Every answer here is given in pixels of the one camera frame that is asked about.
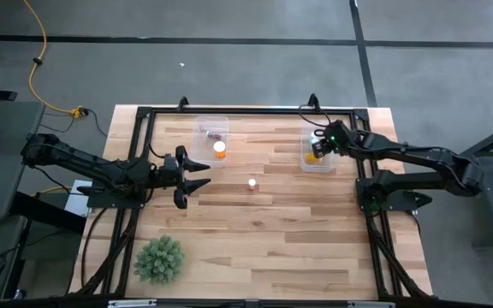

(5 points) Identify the large orange pill bottle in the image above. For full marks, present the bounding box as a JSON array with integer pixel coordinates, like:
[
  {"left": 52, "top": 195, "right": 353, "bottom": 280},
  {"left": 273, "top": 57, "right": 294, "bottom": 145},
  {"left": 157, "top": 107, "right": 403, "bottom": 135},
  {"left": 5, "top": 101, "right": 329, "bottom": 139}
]
[{"left": 212, "top": 140, "right": 228, "bottom": 160}]

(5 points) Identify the thin black floor cable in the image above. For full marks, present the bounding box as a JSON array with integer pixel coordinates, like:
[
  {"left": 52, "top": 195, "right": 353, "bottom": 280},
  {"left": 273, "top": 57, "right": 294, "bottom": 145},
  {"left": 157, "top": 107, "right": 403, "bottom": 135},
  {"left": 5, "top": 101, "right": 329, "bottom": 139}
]
[{"left": 39, "top": 107, "right": 109, "bottom": 139}]

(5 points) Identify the silver metal bracket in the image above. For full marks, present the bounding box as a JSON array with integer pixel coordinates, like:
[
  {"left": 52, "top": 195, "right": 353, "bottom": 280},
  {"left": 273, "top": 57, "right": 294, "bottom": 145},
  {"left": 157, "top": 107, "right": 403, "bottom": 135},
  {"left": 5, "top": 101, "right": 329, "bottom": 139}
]
[
  {"left": 107, "top": 299, "right": 157, "bottom": 308},
  {"left": 347, "top": 300, "right": 396, "bottom": 308}
]

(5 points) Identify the black desk beam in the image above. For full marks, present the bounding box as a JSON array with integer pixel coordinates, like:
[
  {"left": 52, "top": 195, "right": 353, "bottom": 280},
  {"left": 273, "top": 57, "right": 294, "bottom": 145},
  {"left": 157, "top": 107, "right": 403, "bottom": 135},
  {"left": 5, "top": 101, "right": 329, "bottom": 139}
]
[{"left": 9, "top": 191, "right": 87, "bottom": 234}]

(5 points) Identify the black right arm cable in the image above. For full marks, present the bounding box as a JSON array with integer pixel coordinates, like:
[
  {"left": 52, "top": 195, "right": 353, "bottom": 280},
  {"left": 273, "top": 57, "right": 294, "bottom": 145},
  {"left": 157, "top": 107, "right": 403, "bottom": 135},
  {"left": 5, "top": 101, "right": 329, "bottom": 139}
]
[{"left": 297, "top": 104, "right": 334, "bottom": 129}]

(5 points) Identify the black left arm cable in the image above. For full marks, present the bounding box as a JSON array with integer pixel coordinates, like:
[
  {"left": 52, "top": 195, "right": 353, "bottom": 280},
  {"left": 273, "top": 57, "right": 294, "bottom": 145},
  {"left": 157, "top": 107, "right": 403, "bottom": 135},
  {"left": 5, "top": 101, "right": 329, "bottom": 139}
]
[{"left": 145, "top": 142, "right": 167, "bottom": 163}]

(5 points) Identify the clear plastic bin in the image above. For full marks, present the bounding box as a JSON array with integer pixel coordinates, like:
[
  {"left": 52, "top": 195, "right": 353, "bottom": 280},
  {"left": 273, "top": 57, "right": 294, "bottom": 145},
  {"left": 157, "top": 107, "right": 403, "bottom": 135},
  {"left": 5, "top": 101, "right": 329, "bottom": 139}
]
[
  {"left": 300, "top": 123, "right": 342, "bottom": 174},
  {"left": 190, "top": 115, "right": 230, "bottom": 169}
]

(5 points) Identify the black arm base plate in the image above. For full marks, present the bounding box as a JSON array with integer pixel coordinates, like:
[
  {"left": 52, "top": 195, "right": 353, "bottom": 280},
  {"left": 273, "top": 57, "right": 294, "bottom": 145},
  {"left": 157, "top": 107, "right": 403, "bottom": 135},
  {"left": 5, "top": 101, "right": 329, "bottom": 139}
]
[
  {"left": 355, "top": 177, "right": 434, "bottom": 214},
  {"left": 76, "top": 184, "right": 148, "bottom": 210}
]

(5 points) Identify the yellow cable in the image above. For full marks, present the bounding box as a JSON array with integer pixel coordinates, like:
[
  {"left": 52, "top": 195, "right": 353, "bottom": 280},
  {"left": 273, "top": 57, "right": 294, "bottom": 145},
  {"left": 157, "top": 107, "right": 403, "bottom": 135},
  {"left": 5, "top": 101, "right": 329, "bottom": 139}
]
[
  {"left": 22, "top": 0, "right": 86, "bottom": 120},
  {"left": 35, "top": 185, "right": 74, "bottom": 198}
]

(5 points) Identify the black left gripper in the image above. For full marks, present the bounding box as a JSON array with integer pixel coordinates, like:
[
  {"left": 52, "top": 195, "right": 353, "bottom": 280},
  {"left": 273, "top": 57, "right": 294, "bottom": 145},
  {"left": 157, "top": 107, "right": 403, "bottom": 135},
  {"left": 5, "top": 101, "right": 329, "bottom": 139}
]
[{"left": 159, "top": 145, "right": 211, "bottom": 211}]

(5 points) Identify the white paper sheet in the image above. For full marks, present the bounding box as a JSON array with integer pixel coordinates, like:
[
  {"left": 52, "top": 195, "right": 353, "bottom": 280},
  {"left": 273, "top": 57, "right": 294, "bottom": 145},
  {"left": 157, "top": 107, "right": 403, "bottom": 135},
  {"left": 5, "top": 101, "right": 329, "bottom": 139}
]
[{"left": 63, "top": 179, "right": 92, "bottom": 217}]

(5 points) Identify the green artificial succulent plant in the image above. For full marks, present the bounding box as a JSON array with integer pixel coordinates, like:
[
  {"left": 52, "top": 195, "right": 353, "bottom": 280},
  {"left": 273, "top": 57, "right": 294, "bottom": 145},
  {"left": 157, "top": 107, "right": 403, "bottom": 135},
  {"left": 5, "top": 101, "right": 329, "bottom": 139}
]
[{"left": 133, "top": 234, "right": 187, "bottom": 286}]

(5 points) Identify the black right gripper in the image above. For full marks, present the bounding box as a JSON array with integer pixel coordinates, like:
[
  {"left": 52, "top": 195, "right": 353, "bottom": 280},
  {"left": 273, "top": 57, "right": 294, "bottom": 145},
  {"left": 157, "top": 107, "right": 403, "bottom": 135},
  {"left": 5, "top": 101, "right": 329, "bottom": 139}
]
[{"left": 312, "top": 119, "right": 361, "bottom": 160}]

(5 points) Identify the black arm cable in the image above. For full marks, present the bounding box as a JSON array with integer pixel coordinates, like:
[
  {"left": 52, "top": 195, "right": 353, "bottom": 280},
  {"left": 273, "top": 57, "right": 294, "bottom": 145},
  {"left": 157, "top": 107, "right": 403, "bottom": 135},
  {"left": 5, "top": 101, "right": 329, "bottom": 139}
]
[
  {"left": 297, "top": 104, "right": 334, "bottom": 129},
  {"left": 145, "top": 142, "right": 167, "bottom": 163}
]

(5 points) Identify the black power cable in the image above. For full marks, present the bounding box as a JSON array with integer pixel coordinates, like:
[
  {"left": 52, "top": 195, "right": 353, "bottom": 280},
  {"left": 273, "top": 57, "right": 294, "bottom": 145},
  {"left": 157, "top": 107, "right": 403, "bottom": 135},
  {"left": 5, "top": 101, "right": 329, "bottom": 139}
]
[{"left": 80, "top": 207, "right": 109, "bottom": 288}]

